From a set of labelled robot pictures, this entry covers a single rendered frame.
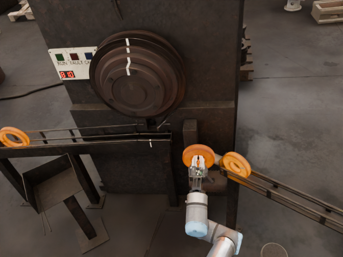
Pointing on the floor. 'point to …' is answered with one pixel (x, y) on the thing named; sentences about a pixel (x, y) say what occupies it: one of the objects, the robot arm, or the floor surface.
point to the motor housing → (221, 181)
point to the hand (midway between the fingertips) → (198, 155)
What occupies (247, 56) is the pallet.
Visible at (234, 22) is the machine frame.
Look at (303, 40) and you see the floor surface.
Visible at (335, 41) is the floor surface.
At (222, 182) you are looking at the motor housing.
